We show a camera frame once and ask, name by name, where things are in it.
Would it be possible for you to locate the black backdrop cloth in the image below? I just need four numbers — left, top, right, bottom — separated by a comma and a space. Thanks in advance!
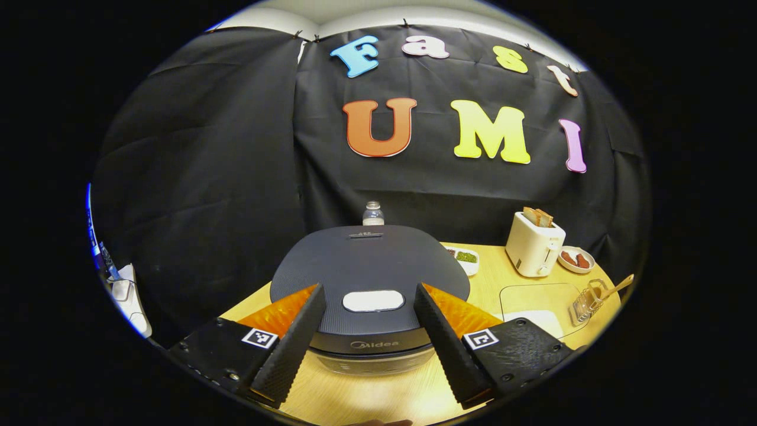
90, 25, 651, 350

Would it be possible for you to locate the wooden spoon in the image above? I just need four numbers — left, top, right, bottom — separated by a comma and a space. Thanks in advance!
590, 273, 635, 306

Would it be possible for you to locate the white side table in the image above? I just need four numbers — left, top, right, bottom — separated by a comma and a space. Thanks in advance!
109, 263, 153, 339

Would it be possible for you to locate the metal wire chopstick holder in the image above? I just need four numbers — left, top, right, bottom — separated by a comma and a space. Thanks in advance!
569, 279, 610, 325

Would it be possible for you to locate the black silver rice cooker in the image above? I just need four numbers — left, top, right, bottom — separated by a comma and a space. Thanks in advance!
270, 225, 471, 376

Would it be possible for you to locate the white toaster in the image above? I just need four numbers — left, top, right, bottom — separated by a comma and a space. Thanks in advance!
505, 211, 567, 278

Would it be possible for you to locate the clear plastic container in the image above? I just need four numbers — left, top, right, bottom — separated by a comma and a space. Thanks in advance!
500, 283, 592, 341

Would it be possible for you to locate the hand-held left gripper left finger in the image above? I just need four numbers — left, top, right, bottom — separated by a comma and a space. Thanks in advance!
169, 283, 327, 409

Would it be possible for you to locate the white round plate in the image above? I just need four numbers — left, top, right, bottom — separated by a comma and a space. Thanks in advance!
557, 246, 596, 275

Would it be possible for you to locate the computer monitor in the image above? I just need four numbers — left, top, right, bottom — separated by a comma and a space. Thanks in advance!
86, 182, 111, 274

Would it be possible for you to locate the white divided condiment dish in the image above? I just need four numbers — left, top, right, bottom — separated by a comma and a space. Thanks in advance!
444, 246, 480, 277

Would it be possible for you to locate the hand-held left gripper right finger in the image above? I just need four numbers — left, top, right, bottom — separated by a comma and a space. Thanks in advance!
413, 282, 573, 409

